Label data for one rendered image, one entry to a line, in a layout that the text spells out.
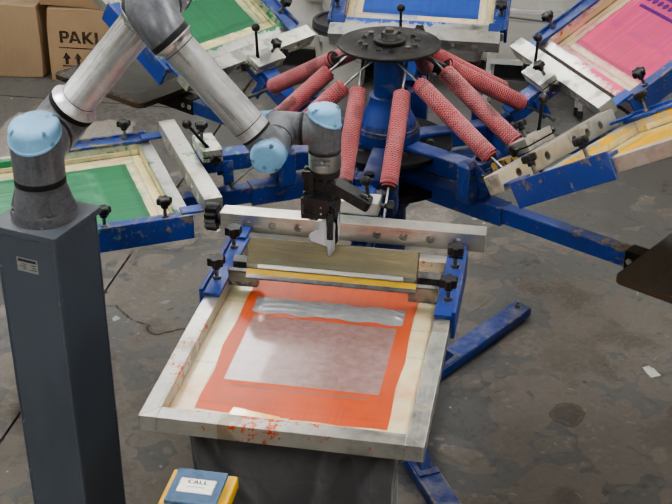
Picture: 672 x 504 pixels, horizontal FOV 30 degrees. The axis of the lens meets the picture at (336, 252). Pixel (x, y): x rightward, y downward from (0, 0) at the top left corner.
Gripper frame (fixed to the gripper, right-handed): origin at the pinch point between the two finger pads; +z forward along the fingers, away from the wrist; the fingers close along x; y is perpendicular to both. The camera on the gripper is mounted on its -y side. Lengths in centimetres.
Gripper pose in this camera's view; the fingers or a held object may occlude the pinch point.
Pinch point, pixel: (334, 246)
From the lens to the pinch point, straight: 296.0
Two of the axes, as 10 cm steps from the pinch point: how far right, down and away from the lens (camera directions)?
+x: -1.8, 4.7, -8.7
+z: 0.0, 8.8, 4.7
